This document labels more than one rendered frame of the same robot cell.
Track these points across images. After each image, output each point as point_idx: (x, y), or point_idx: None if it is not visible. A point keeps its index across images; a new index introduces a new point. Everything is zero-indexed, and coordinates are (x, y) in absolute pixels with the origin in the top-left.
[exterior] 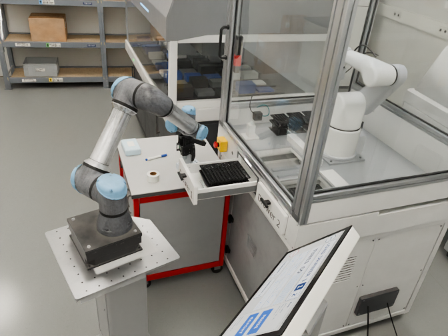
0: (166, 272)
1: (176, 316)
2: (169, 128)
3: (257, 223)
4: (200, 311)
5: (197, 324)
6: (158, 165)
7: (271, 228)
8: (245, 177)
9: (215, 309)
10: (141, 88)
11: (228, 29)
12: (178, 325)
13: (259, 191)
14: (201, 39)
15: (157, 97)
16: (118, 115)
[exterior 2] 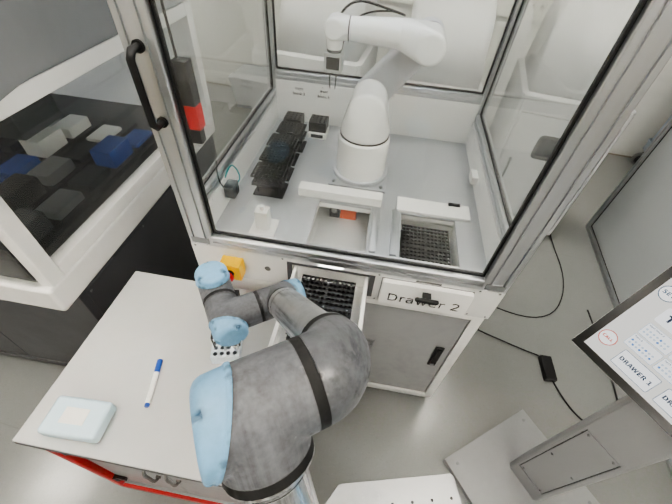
0: None
1: (331, 479)
2: (234, 340)
3: (373, 318)
4: (337, 442)
5: (354, 457)
6: (179, 390)
7: (414, 314)
8: (351, 288)
9: (344, 422)
10: (333, 382)
11: (142, 52)
12: (345, 483)
13: (388, 291)
14: (9, 103)
15: (365, 352)
16: (302, 498)
